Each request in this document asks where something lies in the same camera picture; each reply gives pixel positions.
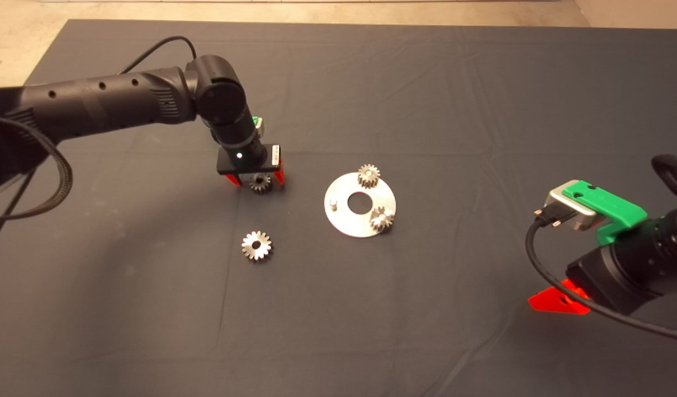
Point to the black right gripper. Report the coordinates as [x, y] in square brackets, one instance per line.
[611, 282]

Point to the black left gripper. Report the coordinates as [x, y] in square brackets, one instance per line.
[269, 160]

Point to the smaller steel gear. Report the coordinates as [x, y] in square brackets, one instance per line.
[260, 183]
[368, 175]
[381, 219]

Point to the larger steel gear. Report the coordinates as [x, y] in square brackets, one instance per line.
[264, 251]

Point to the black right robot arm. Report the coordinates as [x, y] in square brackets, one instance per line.
[666, 253]

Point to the round metal plate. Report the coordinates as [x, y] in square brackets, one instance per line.
[349, 226]

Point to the dark grey table cloth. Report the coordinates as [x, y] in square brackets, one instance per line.
[338, 331]

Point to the silver left camera box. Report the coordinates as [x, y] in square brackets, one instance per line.
[261, 127]

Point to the silver camera box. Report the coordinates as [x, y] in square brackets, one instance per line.
[261, 127]
[567, 203]

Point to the green left camera mount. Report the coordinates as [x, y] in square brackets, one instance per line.
[255, 121]

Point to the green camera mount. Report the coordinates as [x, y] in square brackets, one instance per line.
[255, 121]
[611, 208]

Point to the silver right camera box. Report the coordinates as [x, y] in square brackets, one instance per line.
[567, 203]

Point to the green right camera mount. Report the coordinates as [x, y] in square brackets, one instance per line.
[611, 208]

